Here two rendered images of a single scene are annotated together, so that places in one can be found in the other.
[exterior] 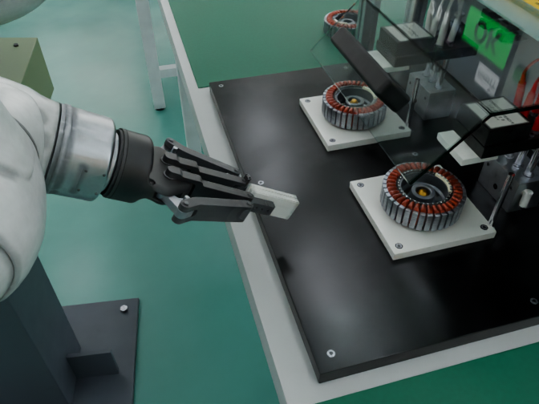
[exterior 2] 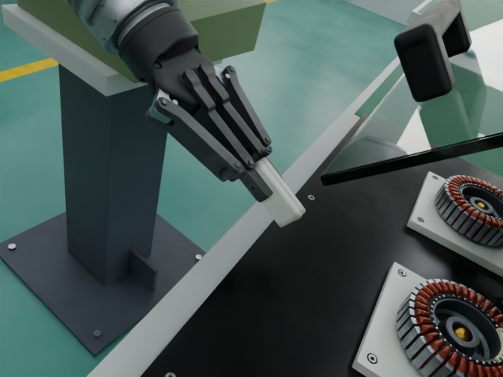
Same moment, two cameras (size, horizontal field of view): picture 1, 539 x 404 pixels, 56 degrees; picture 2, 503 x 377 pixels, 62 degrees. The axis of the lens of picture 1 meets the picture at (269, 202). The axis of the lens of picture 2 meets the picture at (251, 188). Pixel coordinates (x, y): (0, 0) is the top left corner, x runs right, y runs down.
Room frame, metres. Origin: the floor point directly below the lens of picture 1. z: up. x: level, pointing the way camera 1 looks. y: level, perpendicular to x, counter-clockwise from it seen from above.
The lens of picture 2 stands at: (0.17, -0.17, 1.11)
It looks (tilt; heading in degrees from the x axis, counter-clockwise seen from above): 38 degrees down; 34
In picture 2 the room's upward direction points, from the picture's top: 18 degrees clockwise
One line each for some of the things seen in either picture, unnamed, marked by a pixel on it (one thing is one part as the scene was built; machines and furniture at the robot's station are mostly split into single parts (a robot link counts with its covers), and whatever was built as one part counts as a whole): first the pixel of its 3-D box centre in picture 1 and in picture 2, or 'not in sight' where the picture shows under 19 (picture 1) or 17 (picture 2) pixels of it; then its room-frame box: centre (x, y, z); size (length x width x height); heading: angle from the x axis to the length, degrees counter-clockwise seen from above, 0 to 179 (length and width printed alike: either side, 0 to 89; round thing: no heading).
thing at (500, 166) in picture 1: (512, 179); not in sight; (0.56, -0.35, 0.80); 0.07 x 0.05 x 0.06; 16
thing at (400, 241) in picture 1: (419, 208); (444, 349); (0.52, -0.21, 0.78); 0.15 x 0.15 x 0.01; 16
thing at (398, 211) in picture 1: (422, 195); (458, 336); (0.52, -0.21, 0.80); 0.11 x 0.11 x 0.04
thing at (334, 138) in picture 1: (353, 117); (468, 221); (0.75, -0.15, 0.78); 0.15 x 0.15 x 0.01; 16
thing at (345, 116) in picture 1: (354, 104); (478, 209); (0.75, -0.15, 0.80); 0.11 x 0.11 x 0.04
